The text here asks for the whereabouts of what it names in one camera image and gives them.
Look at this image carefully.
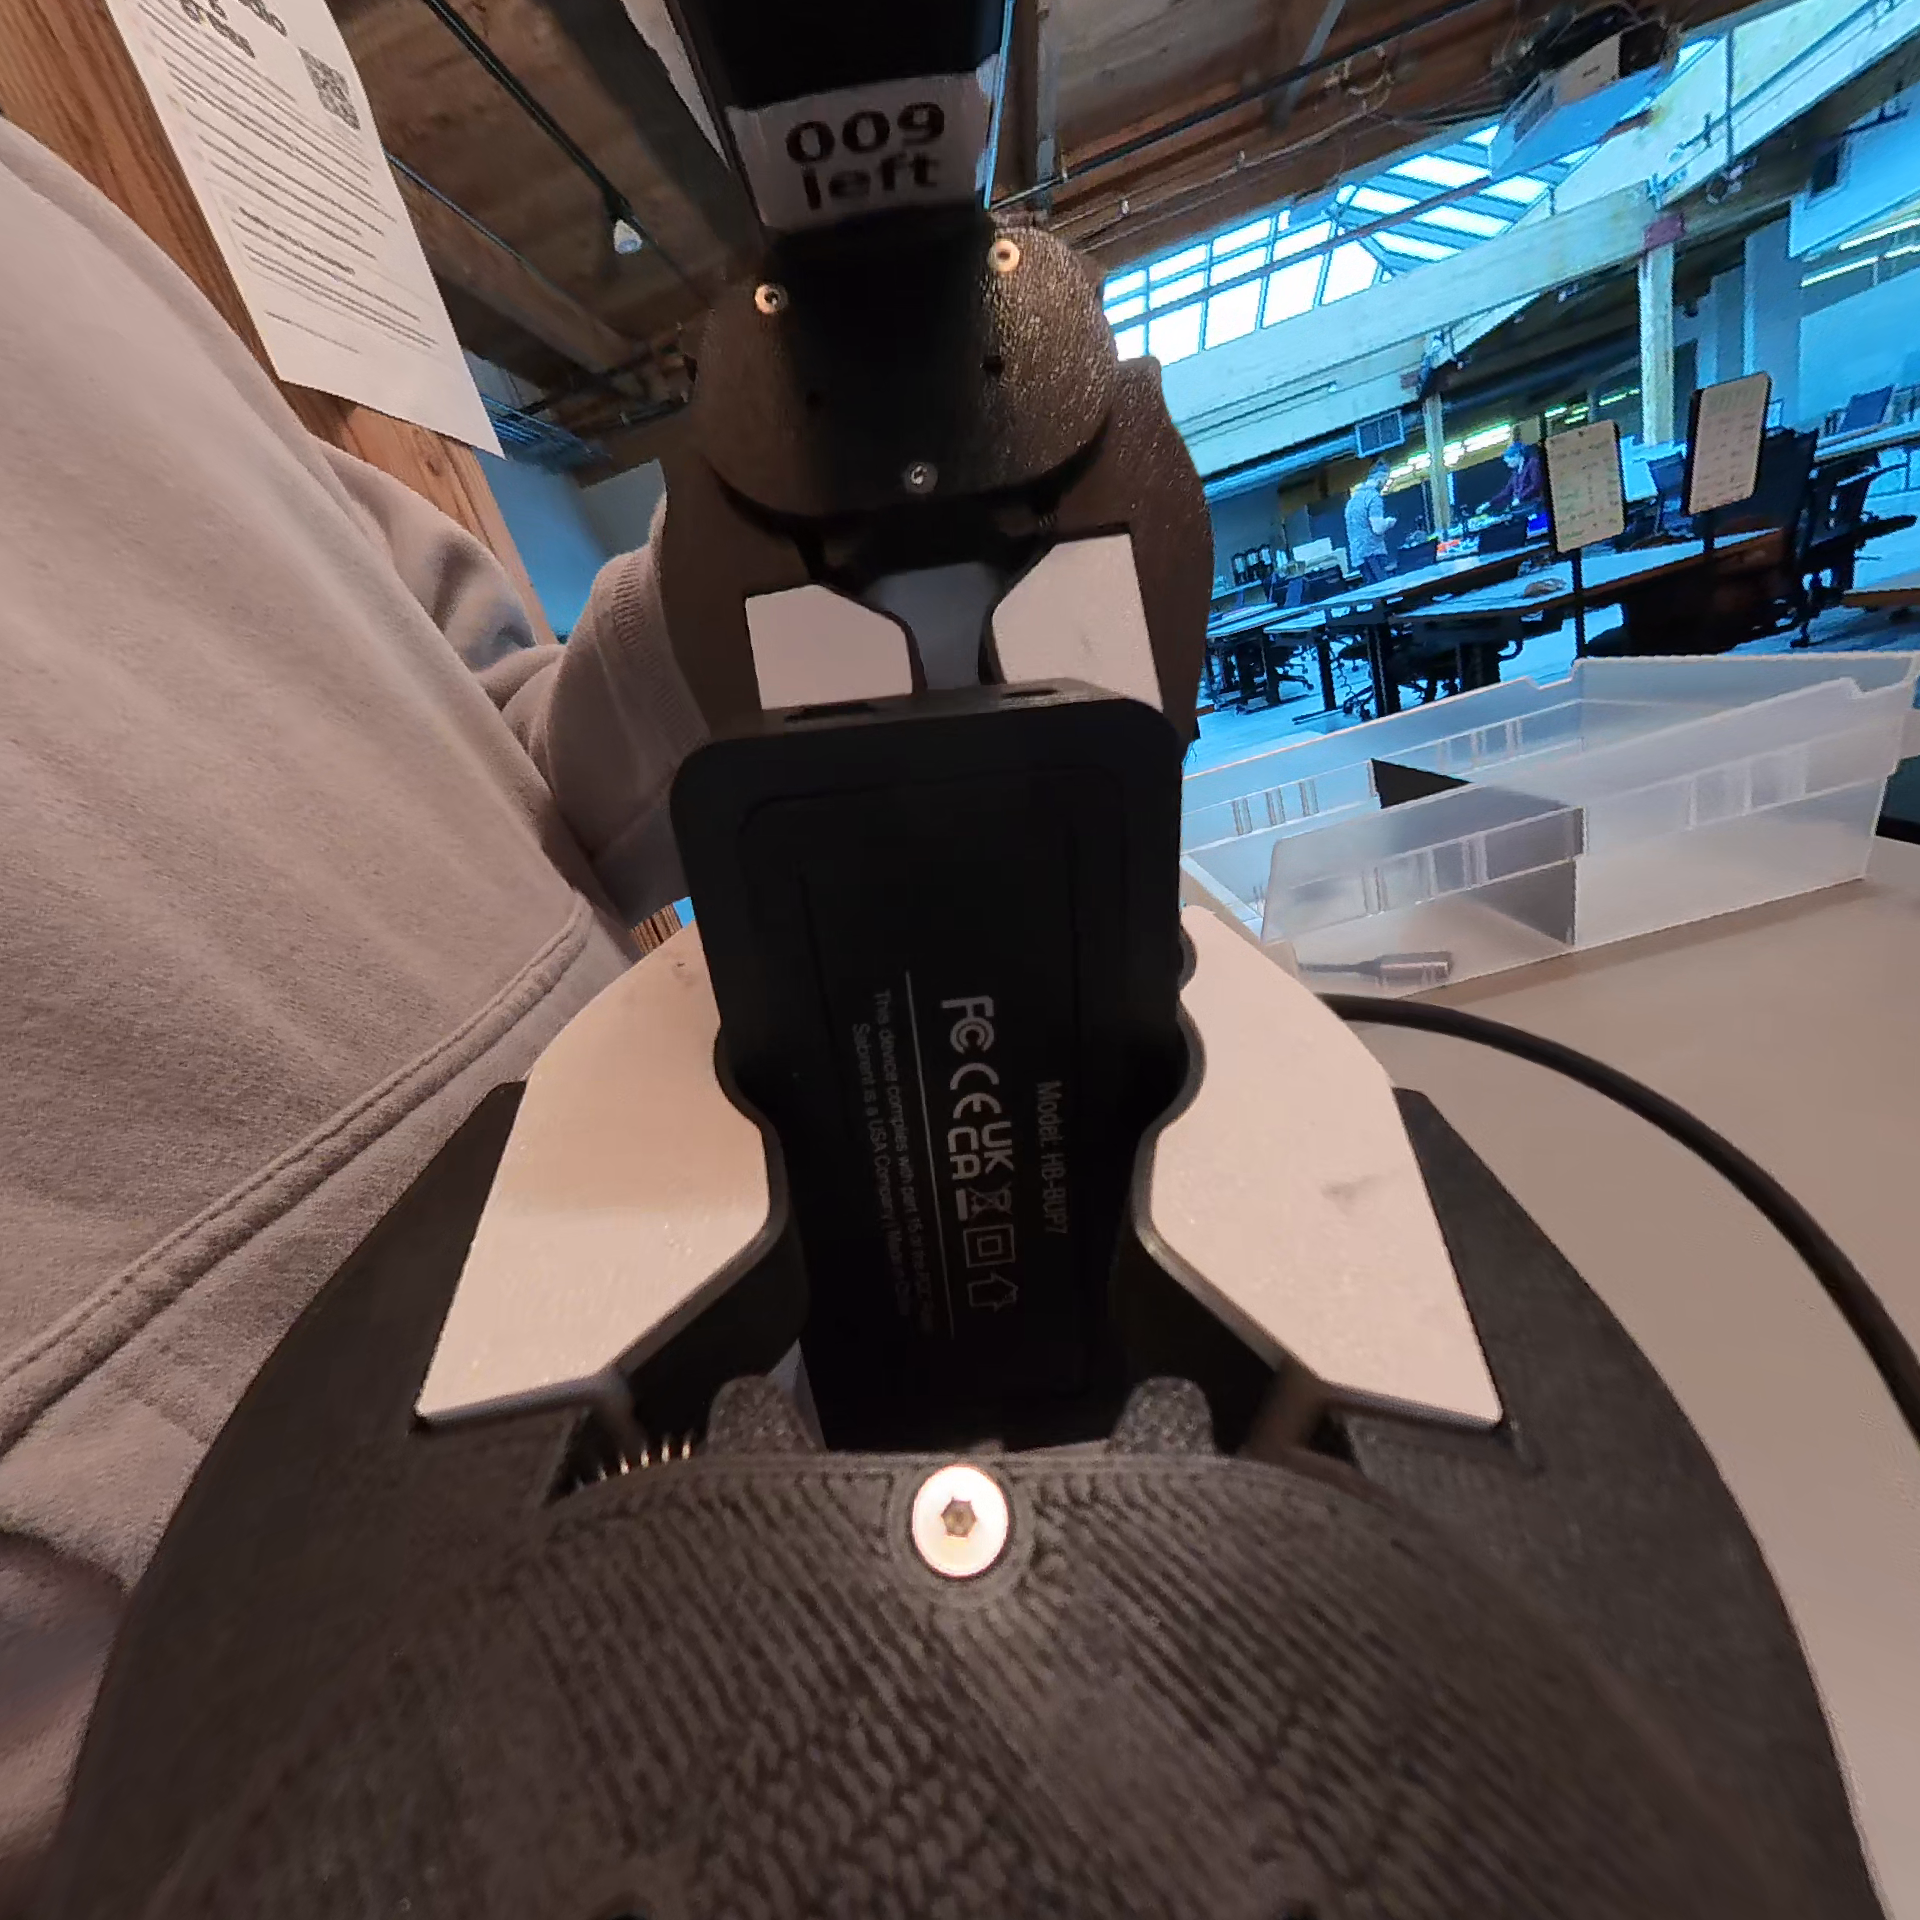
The wooden post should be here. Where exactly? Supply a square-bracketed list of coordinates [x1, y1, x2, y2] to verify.
[0, 0, 564, 640]

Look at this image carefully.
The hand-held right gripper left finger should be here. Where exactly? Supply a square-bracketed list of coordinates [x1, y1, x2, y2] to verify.
[411, 915, 811, 1426]

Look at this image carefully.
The white paper notice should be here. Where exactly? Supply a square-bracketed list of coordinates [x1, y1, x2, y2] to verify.
[105, 0, 505, 456]

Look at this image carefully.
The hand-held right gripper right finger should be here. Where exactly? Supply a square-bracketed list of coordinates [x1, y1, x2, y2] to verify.
[1136, 907, 1505, 1430]

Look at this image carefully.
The ceiling mounted unit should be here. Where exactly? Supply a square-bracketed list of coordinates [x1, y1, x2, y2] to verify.
[1489, 22, 1680, 178]

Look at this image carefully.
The black usb hub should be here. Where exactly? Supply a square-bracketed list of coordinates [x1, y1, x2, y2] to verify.
[671, 678, 1203, 1453]

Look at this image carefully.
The silver cable plug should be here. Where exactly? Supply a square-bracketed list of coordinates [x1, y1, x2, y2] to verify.
[1297, 944, 1457, 992]

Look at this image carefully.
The black cable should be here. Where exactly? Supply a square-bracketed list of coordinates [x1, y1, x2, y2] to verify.
[1320, 992, 1920, 1412]

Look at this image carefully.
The long workbench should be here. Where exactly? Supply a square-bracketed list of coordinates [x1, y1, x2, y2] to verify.
[1201, 526, 1801, 714]

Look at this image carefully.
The person's grey sweatshirt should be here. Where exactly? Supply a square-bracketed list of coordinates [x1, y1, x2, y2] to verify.
[0, 118, 678, 1667]

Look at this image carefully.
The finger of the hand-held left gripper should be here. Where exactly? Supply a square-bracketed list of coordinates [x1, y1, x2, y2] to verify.
[745, 583, 921, 710]
[984, 533, 1163, 710]

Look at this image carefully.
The black office chair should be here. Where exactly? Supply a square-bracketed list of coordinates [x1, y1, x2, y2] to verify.
[1784, 422, 1899, 607]

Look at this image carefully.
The clear plastic bin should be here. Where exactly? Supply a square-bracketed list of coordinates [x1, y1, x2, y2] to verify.
[1259, 656, 1920, 950]
[1183, 675, 1593, 903]

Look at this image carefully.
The person's left forearm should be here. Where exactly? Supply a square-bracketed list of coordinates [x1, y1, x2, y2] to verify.
[539, 502, 714, 940]

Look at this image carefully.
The standing sign board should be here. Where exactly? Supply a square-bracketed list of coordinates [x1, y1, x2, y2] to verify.
[1546, 420, 1632, 558]
[1687, 370, 1775, 518]

